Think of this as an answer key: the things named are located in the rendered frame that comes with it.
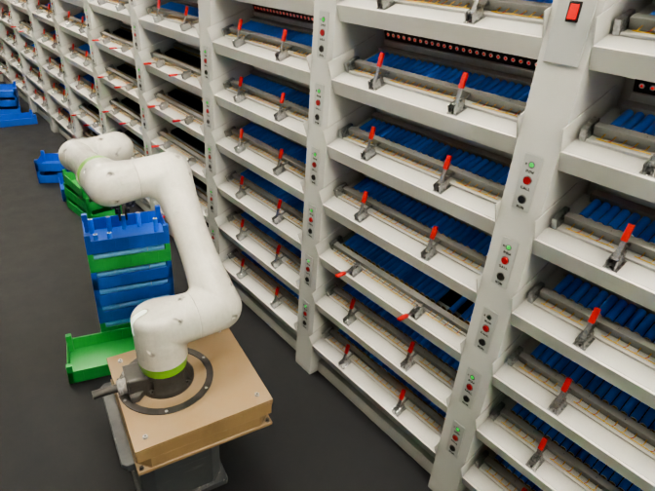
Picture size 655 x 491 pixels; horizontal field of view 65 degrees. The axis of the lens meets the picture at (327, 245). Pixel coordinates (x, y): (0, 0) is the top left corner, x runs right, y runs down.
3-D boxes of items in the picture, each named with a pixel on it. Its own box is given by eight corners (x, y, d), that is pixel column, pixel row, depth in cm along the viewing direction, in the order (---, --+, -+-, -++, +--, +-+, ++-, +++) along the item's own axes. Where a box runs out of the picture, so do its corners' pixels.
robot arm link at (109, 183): (144, 206, 139) (136, 162, 134) (95, 216, 133) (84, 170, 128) (126, 190, 153) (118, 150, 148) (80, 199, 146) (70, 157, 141)
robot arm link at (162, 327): (205, 364, 139) (200, 309, 129) (147, 387, 131) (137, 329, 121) (186, 337, 148) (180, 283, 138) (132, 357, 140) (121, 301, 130)
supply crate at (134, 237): (87, 255, 190) (84, 236, 186) (84, 231, 205) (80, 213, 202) (170, 243, 202) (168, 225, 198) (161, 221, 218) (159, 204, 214)
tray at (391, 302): (462, 363, 137) (460, 343, 131) (321, 265, 177) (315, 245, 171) (508, 318, 145) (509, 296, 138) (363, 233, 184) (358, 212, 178)
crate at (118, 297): (96, 308, 201) (94, 290, 198) (93, 281, 217) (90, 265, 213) (174, 293, 214) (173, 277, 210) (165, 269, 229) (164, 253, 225)
